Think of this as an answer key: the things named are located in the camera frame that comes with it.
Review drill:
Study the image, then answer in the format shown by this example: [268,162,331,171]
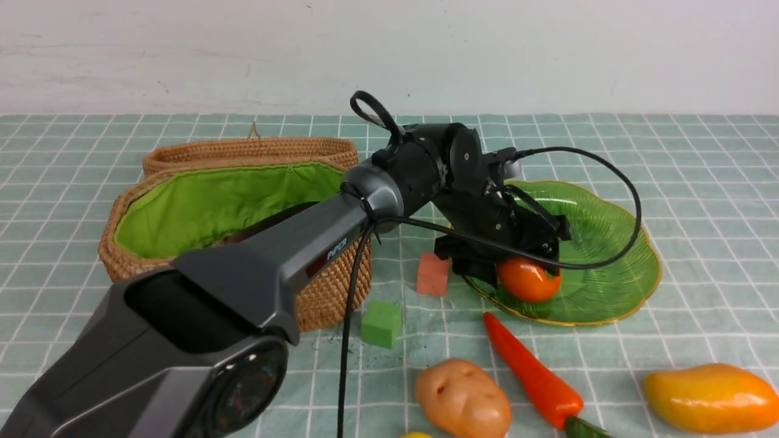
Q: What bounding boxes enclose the black camera cable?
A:
[337,146,643,438]

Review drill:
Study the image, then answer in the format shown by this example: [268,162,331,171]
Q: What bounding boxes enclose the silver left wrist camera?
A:
[483,147,522,186]

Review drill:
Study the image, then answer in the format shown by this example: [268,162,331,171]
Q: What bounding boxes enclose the green foam cube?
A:
[361,300,402,349]

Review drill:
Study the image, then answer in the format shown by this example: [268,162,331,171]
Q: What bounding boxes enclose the yellow orange mango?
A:
[645,363,778,435]

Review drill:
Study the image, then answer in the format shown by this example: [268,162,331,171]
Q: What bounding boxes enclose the green glass leaf plate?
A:
[464,181,662,327]

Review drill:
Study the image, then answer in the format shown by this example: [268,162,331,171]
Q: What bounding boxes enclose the orange persimmon green calyx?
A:
[496,258,562,303]

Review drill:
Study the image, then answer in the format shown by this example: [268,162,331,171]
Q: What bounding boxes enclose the orange carrot green top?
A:
[483,311,612,437]

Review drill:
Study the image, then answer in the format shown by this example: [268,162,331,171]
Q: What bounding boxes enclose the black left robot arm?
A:
[2,91,570,437]

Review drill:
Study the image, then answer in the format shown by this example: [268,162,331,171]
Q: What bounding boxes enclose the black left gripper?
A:
[433,185,572,288]

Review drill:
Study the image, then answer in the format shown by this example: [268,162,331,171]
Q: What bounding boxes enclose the woven wicker basket green lining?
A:
[98,159,372,336]

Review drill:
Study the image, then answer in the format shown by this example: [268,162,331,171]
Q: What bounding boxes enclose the woven wicker basket lid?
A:
[142,122,358,176]

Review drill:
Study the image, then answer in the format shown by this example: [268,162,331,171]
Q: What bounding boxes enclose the yellow lemon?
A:
[400,431,432,438]

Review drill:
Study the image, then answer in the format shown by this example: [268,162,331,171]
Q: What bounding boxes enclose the orange foam cube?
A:
[416,252,450,297]

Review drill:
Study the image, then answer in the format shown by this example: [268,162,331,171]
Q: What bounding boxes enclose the brown potato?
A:
[414,358,512,437]

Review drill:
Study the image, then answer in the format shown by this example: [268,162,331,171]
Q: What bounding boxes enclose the dark purple eggplant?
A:
[211,201,319,247]

